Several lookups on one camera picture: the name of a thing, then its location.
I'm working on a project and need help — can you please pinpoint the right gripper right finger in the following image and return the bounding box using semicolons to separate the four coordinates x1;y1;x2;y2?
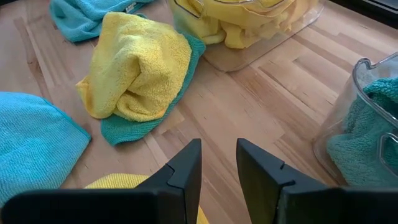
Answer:
236;138;398;224

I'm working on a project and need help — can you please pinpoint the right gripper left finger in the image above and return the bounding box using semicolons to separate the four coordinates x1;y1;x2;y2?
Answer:
1;138;203;224

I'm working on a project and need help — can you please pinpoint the yellow microfiber towel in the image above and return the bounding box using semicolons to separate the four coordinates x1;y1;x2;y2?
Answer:
174;0;320;50
75;11;193;123
84;173;210;224

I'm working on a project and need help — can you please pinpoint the teal microfiber towel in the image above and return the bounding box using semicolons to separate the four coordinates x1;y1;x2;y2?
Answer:
326;77;398;187
99;32;206;146

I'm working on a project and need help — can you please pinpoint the light blue microfiber towel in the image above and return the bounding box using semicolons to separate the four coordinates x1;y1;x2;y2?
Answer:
0;91;92;208
49;0;155;44

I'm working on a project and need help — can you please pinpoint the clear plastic basket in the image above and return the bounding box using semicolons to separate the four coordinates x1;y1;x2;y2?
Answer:
167;0;326;73
312;52;398;187

